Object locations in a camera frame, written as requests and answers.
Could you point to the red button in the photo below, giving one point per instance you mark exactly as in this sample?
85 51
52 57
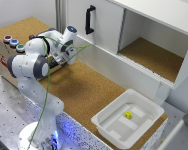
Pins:
7 38

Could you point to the blue button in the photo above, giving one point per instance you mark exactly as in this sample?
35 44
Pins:
14 42

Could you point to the purple block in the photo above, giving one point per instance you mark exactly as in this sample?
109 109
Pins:
31 36

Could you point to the white cabinet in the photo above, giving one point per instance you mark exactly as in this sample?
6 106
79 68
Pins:
137 73

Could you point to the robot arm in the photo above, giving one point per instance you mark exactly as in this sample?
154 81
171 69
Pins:
27 66

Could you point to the white plastic box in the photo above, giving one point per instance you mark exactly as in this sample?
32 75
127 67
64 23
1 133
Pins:
140 131

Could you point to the yellow block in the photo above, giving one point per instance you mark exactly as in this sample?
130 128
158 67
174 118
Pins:
128 114

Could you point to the green button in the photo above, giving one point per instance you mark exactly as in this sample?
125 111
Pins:
20 47

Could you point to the white sliding door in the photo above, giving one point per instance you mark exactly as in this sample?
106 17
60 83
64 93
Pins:
107 26

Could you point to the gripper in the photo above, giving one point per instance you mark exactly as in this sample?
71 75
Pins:
70 56

